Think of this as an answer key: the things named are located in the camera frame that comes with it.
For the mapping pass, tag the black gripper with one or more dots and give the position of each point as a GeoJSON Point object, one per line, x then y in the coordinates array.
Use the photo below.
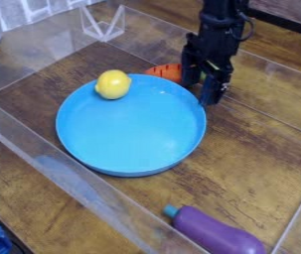
{"type": "Point", "coordinates": [208, 52]}

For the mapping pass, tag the orange toy carrot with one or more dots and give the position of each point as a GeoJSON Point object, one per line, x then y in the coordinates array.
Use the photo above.
{"type": "Point", "coordinates": [170, 71]}

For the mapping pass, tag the blue round tray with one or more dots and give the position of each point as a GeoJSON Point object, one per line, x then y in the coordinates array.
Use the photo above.
{"type": "Point", "coordinates": [139, 135]}

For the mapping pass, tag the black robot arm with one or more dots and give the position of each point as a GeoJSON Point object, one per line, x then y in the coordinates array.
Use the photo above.
{"type": "Point", "coordinates": [223, 8]}

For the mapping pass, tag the yellow toy lemon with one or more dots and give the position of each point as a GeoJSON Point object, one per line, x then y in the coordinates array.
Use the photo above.
{"type": "Point", "coordinates": [113, 84]}

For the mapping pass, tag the white patterned curtain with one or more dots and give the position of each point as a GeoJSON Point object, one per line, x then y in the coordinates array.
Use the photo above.
{"type": "Point", "coordinates": [25, 12]}

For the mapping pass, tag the purple toy eggplant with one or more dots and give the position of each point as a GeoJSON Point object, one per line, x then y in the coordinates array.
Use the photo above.
{"type": "Point", "coordinates": [216, 236]}

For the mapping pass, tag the clear acrylic enclosure wall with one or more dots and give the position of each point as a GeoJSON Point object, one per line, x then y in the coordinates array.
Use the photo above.
{"type": "Point", "coordinates": [242, 177]}

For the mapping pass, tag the clear acrylic corner bracket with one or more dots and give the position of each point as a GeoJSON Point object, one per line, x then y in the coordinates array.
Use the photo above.
{"type": "Point", "coordinates": [101, 30]}

